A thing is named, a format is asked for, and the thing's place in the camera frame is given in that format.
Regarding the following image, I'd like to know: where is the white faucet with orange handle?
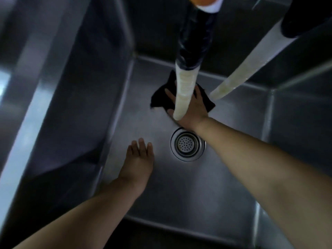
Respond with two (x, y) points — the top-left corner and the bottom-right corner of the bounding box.
(186, 0), (225, 14)

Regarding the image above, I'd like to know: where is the person's right hand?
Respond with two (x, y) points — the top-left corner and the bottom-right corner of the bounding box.
(165, 84), (210, 131)

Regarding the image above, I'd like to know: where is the person's left hand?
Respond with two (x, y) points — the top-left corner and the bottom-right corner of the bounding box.
(118, 138), (155, 197)

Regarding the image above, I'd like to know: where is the person's left forearm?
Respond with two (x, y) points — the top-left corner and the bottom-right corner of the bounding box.
(13, 178), (146, 249)

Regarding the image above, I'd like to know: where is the dark cleaning cloth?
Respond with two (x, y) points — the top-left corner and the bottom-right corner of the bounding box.
(150, 70), (216, 113)

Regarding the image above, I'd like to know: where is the stainless steel sink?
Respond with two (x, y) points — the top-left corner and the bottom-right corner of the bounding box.
(0, 0), (332, 249)

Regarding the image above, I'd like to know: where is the round metal drain strainer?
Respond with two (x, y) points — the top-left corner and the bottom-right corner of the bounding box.
(170, 127), (207, 163)

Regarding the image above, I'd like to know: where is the cream faucet hose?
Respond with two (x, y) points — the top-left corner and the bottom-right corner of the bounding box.
(172, 5), (218, 121)
(209, 0), (332, 101)

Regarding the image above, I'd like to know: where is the person's right forearm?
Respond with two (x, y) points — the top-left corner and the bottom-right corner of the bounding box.
(194, 117), (332, 249)

